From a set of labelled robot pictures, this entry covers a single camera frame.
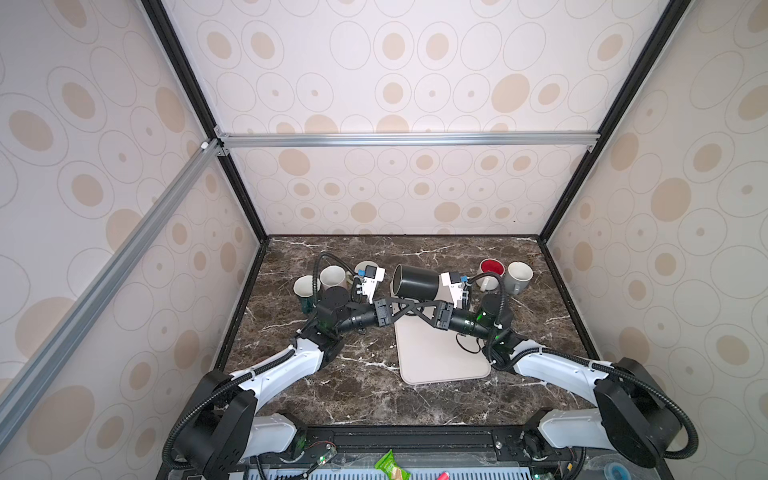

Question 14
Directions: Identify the black mug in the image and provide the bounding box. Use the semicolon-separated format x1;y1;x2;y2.
391;264;440;301

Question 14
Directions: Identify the light green mug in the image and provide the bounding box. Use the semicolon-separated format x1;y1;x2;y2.
354;260;378;275

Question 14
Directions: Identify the pink faceted mug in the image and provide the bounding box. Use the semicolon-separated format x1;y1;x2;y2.
319;265;347;290

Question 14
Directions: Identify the white mug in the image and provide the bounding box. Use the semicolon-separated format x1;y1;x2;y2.
476;259;506;292

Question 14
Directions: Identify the grey mug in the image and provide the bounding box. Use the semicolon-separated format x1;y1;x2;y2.
504;261;534;296

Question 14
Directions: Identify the dark green faceted mug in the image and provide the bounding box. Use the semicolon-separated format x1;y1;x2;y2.
293;275;320;316

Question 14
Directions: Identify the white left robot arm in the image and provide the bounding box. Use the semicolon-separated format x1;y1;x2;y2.
161;252;423;479

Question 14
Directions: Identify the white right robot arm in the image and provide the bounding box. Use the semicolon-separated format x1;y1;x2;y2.
391;265;700;468

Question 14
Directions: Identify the beige plastic tray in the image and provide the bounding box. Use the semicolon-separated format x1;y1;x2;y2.
394;316;491;385

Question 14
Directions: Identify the green snack packet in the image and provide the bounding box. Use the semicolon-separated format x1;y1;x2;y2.
374;450;411;480

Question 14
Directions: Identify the blue tape roll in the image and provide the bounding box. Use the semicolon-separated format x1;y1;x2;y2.
603;462;632;480

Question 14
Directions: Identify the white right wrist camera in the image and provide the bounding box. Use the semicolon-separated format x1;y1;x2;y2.
439;271;469;309

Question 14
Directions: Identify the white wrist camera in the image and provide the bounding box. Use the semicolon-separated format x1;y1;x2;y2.
439;271;469;309
357;264;385;304

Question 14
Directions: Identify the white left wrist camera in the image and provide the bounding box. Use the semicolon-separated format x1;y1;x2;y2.
357;264;385;304

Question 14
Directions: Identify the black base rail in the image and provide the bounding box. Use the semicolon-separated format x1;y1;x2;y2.
155;424;676;480

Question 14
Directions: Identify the aluminium rail back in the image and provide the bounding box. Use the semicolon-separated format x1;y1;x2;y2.
219;131;600;150

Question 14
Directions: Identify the aluminium rail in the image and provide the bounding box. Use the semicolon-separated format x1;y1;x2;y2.
1;138;223;449
219;131;600;150

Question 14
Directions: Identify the aluminium rail left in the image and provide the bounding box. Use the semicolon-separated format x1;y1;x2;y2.
1;138;223;449

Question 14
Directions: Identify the black corner frame post left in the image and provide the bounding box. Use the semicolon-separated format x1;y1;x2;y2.
140;0;269;243

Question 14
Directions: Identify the black corner frame post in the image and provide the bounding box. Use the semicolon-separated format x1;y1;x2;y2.
140;0;269;243
539;0;692;245

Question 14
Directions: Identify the black corner frame post right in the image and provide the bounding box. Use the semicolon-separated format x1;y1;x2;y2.
539;0;692;245

